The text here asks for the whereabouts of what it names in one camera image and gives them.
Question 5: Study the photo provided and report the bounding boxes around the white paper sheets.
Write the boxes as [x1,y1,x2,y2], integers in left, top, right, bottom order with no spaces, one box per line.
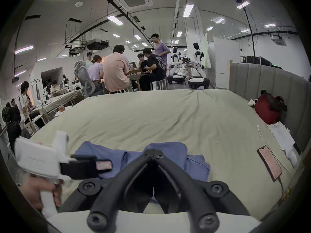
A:
[267,121,296,151]

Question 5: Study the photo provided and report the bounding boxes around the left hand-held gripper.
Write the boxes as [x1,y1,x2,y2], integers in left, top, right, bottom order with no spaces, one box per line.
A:
[15,130,114,218]

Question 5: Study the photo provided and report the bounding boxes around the dark red bag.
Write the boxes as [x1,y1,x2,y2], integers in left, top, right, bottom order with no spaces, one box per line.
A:
[254,90,288,125]

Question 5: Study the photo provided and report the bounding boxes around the grey padded headboard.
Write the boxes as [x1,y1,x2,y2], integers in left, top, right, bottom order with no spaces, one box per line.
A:
[228,62,311,153]

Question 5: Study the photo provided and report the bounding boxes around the group of people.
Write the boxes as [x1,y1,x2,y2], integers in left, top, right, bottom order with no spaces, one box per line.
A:
[84,33,171,93]

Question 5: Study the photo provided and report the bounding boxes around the person's left hand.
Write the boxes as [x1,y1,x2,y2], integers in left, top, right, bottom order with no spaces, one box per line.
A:
[19,175,63,211]

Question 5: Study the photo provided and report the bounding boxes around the bed with beige sheet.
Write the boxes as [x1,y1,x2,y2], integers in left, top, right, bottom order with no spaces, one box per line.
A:
[29,89,304,222]

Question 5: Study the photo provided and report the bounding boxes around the white humanoid robot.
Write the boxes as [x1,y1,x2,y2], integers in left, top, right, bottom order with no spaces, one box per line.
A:
[188,42,211,90]
[167,47,188,85]

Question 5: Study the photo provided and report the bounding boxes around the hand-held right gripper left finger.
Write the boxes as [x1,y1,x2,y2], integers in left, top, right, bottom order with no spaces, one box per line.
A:
[59,149,156,230]

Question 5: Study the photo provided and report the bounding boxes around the grey office chair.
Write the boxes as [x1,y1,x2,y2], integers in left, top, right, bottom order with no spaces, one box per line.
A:
[74,60,97,98]

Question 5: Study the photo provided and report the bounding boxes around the table with pale cloth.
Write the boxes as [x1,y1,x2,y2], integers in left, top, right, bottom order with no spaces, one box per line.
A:
[36,89,85,117]

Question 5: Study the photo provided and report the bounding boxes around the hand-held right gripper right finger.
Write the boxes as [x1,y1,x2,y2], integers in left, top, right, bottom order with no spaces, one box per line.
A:
[155,149,251,231]

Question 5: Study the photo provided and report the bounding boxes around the blue shirt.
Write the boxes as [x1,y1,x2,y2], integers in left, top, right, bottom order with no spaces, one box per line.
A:
[73,141,211,204]

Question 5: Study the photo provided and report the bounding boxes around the phone with pink case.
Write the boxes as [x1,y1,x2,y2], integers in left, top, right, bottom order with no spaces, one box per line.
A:
[257,145,283,182]

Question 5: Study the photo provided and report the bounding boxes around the white cable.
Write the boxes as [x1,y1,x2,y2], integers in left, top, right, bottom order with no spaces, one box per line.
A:
[257,125,291,174]

